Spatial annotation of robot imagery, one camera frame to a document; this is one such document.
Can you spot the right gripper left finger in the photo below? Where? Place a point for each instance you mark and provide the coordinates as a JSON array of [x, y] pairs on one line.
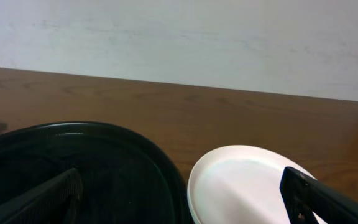
[[54, 201]]

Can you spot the white pink plate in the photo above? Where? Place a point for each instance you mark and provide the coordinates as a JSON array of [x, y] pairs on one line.
[[238, 184]]

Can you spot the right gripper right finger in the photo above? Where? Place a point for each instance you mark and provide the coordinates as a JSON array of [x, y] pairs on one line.
[[306, 199]]

